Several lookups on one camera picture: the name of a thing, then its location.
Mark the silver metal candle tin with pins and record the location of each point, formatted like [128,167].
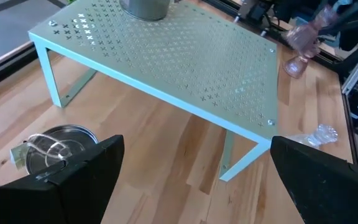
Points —
[145,9]
[70,140]

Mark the pink glass candlestick holder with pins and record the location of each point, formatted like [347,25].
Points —
[306,37]
[295,68]

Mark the green perforated metal shelf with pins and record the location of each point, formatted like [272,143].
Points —
[166,56]

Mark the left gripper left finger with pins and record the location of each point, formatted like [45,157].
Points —
[42,199]

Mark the clear glass candlestick holder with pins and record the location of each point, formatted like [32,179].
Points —
[322,135]

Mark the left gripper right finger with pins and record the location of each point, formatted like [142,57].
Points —
[331,193]

